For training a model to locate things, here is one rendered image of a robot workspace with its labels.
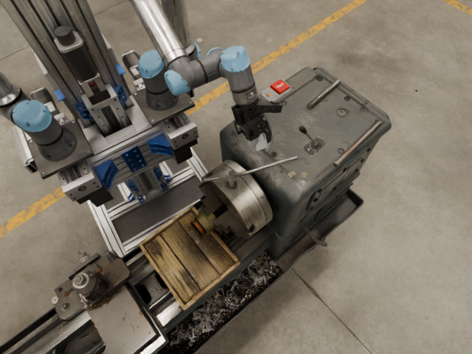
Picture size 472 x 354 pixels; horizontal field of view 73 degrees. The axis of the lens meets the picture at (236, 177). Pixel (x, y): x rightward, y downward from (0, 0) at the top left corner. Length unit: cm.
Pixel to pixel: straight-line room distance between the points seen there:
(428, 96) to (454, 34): 101
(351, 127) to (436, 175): 176
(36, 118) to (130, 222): 117
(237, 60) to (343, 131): 61
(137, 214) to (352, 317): 160
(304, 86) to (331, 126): 24
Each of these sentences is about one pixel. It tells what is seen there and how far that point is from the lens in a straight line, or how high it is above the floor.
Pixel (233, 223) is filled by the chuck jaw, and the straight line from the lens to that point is 125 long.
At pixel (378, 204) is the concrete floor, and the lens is 272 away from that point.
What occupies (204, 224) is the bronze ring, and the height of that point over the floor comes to 112.
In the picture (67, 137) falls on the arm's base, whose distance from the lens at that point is 151.
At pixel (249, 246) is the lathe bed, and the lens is 149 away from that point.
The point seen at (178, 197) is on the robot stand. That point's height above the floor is 21.
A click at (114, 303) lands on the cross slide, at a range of 142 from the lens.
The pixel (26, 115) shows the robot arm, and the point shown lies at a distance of 142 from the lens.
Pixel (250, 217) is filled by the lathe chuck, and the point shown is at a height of 117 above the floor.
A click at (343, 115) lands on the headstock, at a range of 141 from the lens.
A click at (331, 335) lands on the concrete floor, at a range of 236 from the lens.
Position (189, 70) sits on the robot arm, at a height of 163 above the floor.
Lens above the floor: 229
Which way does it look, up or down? 61 degrees down
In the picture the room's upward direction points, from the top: 2 degrees counter-clockwise
